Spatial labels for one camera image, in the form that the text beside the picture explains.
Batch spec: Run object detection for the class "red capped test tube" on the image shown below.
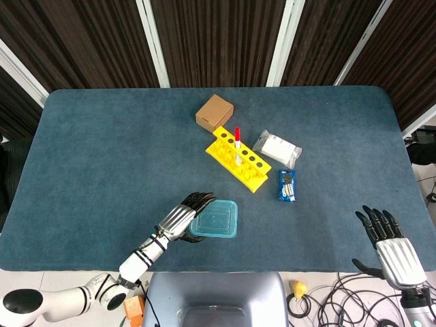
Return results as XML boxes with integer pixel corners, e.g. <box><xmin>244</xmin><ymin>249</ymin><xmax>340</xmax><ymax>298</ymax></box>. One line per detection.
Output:
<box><xmin>234</xmin><ymin>127</ymin><xmax>242</xmax><ymax>166</ymax></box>

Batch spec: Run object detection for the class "blue table mat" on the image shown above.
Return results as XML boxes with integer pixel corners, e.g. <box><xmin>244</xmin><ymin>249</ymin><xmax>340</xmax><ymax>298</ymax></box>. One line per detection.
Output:
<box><xmin>0</xmin><ymin>85</ymin><xmax>436</xmax><ymax>273</ymax></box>

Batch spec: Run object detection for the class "orange block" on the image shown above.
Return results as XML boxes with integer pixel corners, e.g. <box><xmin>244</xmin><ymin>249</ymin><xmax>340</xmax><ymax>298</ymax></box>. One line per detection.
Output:
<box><xmin>123</xmin><ymin>294</ymin><xmax>146</xmax><ymax>327</ymax></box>

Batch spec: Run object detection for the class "yellow object on floor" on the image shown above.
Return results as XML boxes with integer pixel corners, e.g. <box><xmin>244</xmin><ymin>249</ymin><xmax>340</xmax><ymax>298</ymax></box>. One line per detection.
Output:
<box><xmin>288</xmin><ymin>279</ymin><xmax>309</xmax><ymax>300</ymax></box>

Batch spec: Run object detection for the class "yellow test tube rack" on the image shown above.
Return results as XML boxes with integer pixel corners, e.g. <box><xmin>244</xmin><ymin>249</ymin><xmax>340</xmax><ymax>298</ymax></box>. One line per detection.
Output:
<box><xmin>205</xmin><ymin>125</ymin><xmax>273</xmax><ymax>194</ymax></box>

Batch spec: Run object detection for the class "blue cookie packet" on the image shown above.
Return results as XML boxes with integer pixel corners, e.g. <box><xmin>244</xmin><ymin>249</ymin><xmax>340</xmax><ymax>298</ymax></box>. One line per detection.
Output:
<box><xmin>278</xmin><ymin>169</ymin><xmax>298</xmax><ymax>204</ymax></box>

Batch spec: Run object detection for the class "black cable bundle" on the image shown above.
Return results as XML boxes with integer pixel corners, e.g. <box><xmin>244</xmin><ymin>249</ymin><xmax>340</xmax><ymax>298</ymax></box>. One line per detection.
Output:
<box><xmin>286</xmin><ymin>271</ymin><xmax>417</xmax><ymax>327</ymax></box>

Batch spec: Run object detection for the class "teal plastic container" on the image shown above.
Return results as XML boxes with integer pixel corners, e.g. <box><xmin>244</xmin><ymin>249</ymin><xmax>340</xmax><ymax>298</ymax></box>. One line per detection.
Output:
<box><xmin>189</xmin><ymin>199</ymin><xmax>238</xmax><ymax>239</ymax></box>

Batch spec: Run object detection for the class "brown cardboard box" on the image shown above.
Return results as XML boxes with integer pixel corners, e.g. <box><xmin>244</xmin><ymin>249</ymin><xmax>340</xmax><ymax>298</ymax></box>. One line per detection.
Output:
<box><xmin>195</xmin><ymin>93</ymin><xmax>235</xmax><ymax>133</ymax></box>

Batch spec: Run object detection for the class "grey robot torso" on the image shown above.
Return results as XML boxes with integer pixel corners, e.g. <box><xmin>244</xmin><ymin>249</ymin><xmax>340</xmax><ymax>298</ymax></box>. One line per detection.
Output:
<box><xmin>142</xmin><ymin>271</ymin><xmax>290</xmax><ymax>327</ymax></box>

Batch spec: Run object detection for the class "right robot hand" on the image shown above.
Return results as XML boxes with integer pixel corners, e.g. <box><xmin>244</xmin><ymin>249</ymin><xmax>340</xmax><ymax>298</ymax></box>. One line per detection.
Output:
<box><xmin>352</xmin><ymin>204</ymin><xmax>428</xmax><ymax>290</ymax></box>

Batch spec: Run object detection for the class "black device on floor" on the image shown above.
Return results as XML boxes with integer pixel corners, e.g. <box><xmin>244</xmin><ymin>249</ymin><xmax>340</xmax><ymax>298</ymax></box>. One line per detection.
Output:
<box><xmin>403</xmin><ymin>125</ymin><xmax>436</xmax><ymax>166</ymax></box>

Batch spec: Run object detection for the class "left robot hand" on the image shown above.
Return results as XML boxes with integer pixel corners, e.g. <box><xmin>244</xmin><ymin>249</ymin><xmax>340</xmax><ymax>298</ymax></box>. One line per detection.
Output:
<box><xmin>157</xmin><ymin>191</ymin><xmax>217</xmax><ymax>244</ymax></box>

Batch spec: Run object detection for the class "white tissue pack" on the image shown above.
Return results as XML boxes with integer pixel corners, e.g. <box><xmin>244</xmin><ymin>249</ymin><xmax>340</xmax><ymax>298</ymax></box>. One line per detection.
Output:
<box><xmin>252</xmin><ymin>129</ymin><xmax>303</xmax><ymax>169</ymax></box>

